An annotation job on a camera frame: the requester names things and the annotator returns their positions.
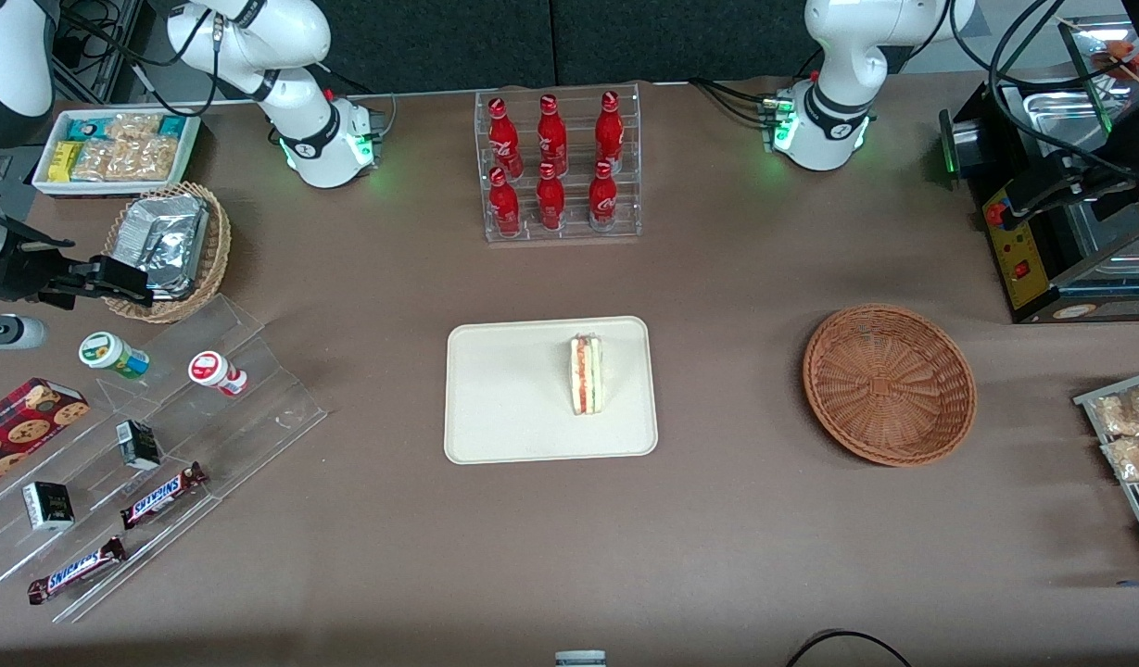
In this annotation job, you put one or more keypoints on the steel warmer pan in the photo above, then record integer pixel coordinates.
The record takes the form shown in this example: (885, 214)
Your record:
(1060, 116)

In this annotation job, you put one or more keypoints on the cream rectangular plastic tray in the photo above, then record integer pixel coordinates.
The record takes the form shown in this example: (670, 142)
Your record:
(509, 389)

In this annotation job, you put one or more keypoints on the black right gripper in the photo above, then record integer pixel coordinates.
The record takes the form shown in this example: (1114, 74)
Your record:
(30, 270)

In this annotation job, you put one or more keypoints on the red plaid cookie box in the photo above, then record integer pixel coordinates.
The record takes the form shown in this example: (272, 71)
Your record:
(22, 426)

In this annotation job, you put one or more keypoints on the green lid cup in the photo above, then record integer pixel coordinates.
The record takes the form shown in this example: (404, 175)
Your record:
(110, 354)

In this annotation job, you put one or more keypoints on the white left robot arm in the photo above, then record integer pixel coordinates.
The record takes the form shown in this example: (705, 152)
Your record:
(838, 83)

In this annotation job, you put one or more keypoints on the round brown wicker basket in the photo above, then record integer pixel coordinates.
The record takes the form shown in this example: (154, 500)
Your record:
(889, 384)

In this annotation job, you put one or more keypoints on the oval wicker basket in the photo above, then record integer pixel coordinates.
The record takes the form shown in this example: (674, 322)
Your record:
(212, 259)

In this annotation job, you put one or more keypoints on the clear acrylic tiered stand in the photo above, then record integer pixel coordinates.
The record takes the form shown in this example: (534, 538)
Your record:
(254, 417)

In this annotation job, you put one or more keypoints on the small grey device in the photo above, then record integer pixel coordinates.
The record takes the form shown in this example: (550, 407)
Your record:
(580, 659)

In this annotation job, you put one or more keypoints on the white snack box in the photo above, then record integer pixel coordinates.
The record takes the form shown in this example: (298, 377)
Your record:
(41, 181)

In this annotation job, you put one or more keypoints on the triangular sandwich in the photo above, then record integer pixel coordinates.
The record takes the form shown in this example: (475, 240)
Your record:
(586, 375)

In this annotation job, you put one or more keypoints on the silver foil package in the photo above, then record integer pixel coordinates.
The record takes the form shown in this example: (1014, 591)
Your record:
(161, 241)

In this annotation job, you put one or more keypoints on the Snickers chocolate bar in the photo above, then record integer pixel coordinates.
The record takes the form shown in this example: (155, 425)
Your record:
(161, 496)
(76, 570)

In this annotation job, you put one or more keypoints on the clear bag of snacks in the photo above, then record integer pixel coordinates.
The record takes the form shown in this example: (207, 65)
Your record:
(1125, 412)
(1134, 459)

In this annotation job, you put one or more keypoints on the red lid cup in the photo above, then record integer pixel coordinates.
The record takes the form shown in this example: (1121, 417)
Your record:
(212, 371)

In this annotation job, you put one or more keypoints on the clear acrylic bottle rack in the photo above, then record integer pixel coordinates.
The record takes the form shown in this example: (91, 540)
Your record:
(574, 232)

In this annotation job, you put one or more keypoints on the clear granola bag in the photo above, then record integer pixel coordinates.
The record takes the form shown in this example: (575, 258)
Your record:
(129, 157)

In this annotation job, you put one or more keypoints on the small black carton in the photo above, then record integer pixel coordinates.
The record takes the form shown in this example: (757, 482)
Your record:
(48, 506)
(139, 445)

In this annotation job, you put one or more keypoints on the teal snack pack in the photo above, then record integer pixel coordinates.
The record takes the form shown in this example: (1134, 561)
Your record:
(85, 128)
(171, 126)

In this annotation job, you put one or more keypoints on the black food warmer appliance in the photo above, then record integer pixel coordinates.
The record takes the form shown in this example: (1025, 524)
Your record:
(1023, 250)

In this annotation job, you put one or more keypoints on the yellow snack pack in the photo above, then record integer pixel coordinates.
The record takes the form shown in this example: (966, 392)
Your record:
(64, 160)

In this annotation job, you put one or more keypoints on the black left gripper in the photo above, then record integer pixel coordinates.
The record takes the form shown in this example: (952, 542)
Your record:
(1068, 182)

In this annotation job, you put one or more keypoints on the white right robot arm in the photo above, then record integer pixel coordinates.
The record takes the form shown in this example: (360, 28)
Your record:
(319, 139)

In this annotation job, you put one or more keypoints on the red cola bottle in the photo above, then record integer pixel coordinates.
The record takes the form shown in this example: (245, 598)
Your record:
(504, 204)
(550, 199)
(551, 139)
(603, 199)
(610, 134)
(504, 139)

